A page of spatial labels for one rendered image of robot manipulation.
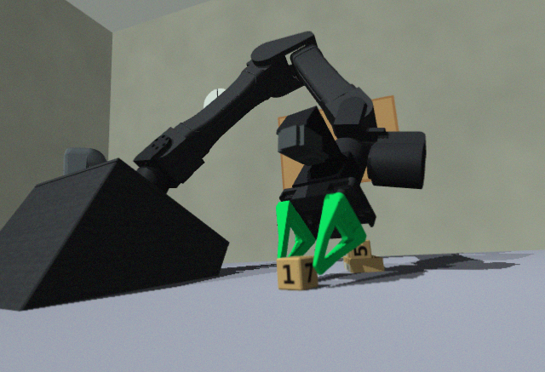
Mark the tan wooden number cube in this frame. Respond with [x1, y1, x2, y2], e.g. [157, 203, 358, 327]
[347, 240, 372, 259]
[277, 255, 318, 291]

